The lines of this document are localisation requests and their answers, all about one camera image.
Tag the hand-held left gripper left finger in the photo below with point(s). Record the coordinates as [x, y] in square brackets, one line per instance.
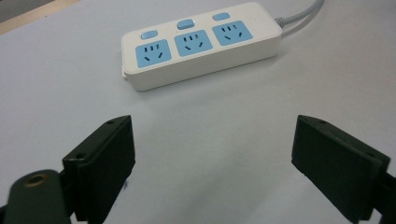
[102, 168]

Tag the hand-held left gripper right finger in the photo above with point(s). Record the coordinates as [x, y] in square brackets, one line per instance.
[336, 168]

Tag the white and blue power strip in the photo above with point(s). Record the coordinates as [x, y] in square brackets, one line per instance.
[199, 54]

